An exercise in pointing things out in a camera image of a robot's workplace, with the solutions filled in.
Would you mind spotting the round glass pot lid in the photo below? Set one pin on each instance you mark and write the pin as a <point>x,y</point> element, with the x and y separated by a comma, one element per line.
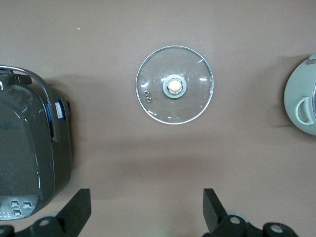
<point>172,61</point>

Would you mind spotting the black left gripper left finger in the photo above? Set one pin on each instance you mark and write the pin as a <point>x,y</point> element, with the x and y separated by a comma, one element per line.
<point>74,212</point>

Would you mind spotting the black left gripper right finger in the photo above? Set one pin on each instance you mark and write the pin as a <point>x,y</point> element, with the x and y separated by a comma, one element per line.
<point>214,214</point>

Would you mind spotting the black rice cooker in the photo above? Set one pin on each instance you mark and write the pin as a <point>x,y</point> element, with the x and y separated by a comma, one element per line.
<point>24,135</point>

